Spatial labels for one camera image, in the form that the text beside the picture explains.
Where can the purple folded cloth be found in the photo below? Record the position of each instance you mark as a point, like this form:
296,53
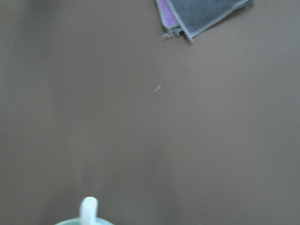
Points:
169,23

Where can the grey folded cloth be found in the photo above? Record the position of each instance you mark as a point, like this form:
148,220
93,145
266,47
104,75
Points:
195,16

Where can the white ceramic spoon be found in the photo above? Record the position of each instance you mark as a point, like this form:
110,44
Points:
88,210

